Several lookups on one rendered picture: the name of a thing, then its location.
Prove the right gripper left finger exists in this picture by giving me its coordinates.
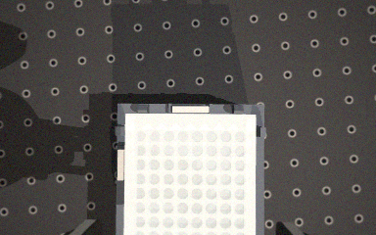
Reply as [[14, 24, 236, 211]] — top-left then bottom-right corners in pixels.
[[64, 219, 102, 235]]

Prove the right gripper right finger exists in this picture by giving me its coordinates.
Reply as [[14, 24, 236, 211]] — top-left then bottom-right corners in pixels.
[[276, 222, 308, 235]]

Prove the white well plate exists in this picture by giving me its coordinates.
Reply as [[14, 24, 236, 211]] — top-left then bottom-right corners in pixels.
[[123, 114, 256, 235]]

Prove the black perforated breadboard plate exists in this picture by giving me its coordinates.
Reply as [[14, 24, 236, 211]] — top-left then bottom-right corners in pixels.
[[0, 0, 376, 235]]

